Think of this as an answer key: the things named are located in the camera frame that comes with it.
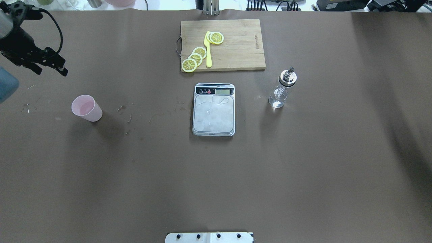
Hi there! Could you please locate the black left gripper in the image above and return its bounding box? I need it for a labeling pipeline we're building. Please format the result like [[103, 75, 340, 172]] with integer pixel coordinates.
[[0, 1, 69, 77]]

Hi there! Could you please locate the pink plastic cup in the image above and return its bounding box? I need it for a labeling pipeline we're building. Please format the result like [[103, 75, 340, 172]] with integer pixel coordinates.
[[71, 95, 103, 123]]

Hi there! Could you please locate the glass sauce bottle steel cap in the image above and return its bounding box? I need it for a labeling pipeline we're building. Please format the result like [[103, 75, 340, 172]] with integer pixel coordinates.
[[268, 66, 297, 109]]

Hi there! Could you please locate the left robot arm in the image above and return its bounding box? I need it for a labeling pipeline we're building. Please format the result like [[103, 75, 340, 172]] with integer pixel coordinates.
[[0, 0, 69, 77]]

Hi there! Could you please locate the silver digital kitchen scale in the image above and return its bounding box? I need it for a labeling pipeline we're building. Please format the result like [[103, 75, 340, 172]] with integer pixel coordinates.
[[192, 83, 236, 136]]

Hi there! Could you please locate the lemon slice front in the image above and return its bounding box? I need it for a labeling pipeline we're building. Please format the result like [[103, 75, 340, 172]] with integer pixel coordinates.
[[181, 58, 197, 73]]

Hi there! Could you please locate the lemon slice middle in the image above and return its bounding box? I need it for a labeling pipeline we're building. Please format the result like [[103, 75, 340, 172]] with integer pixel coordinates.
[[188, 53, 203, 67]]

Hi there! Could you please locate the lemon slice back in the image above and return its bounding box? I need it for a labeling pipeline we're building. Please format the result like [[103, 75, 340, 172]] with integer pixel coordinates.
[[192, 47, 207, 58]]

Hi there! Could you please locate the yellow plastic knife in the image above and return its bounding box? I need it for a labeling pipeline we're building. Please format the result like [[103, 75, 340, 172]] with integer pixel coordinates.
[[204, 31, 213, 68]]

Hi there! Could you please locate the lemon slice under top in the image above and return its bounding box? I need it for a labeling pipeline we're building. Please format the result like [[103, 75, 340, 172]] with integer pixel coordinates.
[[206, 32, 213, 44]]

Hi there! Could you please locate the lemon slice top right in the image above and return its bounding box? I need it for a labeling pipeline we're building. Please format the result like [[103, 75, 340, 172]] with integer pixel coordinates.
[[210, 32, 224, 45]]

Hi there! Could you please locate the bamboo cutting board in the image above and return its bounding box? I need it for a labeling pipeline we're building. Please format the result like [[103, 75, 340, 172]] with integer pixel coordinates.
[[180, 19, 266, 72]]

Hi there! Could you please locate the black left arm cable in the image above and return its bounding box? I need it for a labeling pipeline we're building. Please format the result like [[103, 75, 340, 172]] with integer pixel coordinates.
[[34, 8, 64, 54]]

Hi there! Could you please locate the aluminium frame post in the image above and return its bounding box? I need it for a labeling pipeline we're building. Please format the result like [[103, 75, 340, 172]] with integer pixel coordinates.
[[202, 0, 220, 16]]

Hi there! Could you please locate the white metal base plate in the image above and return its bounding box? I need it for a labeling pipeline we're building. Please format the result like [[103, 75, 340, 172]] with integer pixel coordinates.
[[165, 232, 255, 243]]

